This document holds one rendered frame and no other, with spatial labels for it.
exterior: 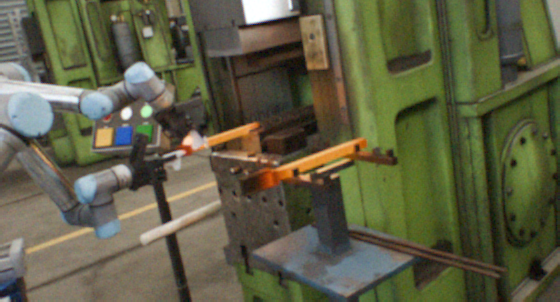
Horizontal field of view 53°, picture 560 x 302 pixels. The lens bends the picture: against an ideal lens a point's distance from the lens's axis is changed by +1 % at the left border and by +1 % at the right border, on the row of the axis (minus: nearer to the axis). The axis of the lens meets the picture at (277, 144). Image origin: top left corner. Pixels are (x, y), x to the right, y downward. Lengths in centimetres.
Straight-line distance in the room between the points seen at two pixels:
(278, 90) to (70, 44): 470
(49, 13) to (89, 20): 43
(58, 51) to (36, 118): 527
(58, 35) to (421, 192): 535
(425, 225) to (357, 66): 71
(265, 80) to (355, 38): 67
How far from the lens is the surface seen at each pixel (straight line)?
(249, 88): 225
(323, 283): 138
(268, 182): 135
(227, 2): 192
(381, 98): 178
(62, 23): 684
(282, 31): 203
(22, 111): 152
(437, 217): 221
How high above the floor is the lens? 140
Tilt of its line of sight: 14 degrees down
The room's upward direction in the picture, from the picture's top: 10 degrees counter-clockwise
